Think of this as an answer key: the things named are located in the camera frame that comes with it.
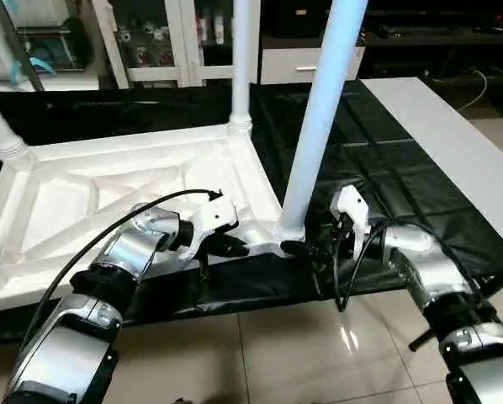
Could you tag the white drawer cabinet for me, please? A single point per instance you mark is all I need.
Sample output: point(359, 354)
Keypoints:
point(445, 25)

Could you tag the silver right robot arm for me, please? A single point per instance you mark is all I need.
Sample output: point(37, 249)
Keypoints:
point(436, 278)

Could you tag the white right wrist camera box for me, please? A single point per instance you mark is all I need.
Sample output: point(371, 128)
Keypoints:
point(351, 210)

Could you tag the black metal stand leg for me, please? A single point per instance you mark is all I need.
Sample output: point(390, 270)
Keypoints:
point(424, 338)

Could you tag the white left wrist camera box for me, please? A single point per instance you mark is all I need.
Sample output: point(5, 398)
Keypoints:
point(211, 219)

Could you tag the white drawer unit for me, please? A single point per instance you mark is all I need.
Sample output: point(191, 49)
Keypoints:
point(306, 64)

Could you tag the white glass door cabinet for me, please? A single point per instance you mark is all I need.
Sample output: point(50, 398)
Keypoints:
point(176, 38)

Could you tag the white plastic table leg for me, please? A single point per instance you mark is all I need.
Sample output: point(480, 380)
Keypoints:
point(1, 130)
point(319, 101)
point(240, 59)

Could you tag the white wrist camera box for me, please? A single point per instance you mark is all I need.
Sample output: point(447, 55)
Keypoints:
point(211, 219)
point(351, 210)

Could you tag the blue frame trolley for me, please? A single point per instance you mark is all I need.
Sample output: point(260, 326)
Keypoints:
point(50, 46)

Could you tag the white plastic table top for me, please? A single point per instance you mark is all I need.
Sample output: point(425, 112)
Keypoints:
point(92, 185)

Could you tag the black work mat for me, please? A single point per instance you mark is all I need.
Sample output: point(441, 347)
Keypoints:
point(378, 168)

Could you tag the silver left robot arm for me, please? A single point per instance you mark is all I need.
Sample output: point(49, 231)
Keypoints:
point(108, 278)

